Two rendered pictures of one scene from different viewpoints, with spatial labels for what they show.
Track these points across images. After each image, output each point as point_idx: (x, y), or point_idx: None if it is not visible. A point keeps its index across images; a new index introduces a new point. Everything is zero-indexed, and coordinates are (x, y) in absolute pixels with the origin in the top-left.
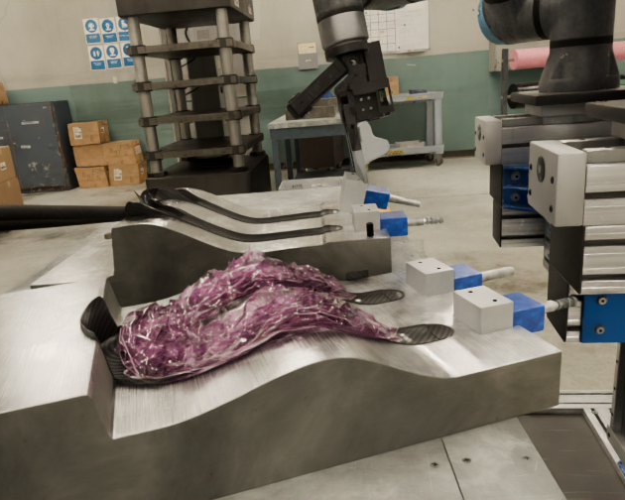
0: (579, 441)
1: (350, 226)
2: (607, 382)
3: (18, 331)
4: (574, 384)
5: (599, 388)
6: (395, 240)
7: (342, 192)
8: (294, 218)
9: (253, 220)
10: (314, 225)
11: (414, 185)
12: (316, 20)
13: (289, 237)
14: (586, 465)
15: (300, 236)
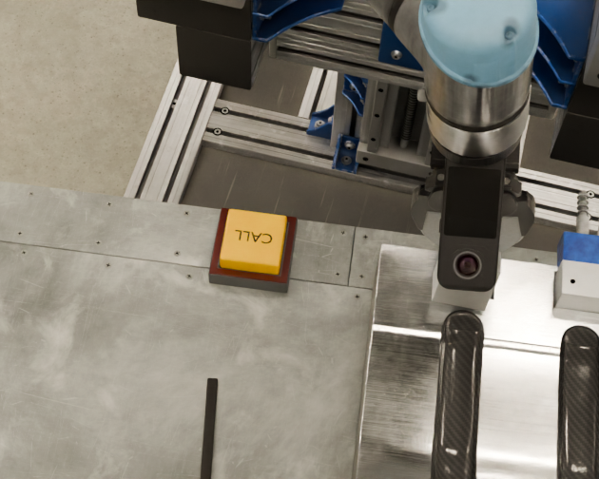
0: (261, 182)
1: (580, 315)
2: None
3: None
4: None
5: (7, 65)
6: (352, 247)
7: (490, 290)
8: (476, 389)
9: (438, 461)
10: (541, 362)
11: None
12: (480, 128)
13: None
14: (311, 201)
15: None
